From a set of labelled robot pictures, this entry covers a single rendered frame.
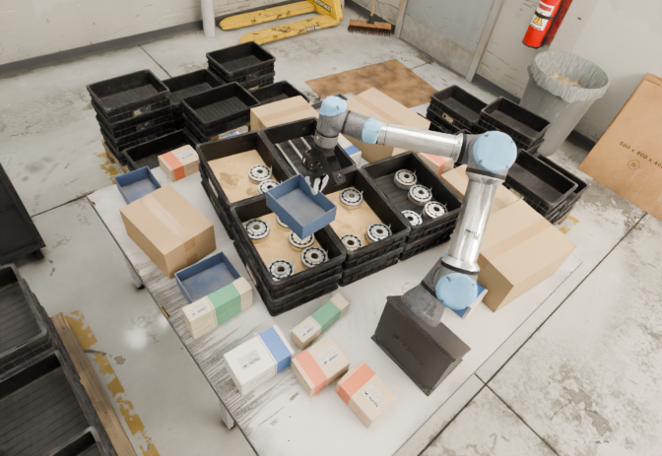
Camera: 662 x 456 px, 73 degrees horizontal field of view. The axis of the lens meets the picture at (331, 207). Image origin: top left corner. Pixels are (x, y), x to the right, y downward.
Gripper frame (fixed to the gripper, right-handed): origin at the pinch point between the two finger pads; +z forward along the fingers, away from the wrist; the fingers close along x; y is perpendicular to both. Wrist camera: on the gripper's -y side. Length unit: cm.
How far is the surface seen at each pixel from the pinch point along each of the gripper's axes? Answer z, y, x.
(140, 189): 45, 76, 33
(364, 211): 25.0, 1.2, -33.6
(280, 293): 29.6, -12.4, 19.9
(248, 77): 51, 159, -78
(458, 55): 57, 144, -311
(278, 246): 29.9, 6.1, 7.8
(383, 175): 22, 13, -56
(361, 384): 36, -52, 15
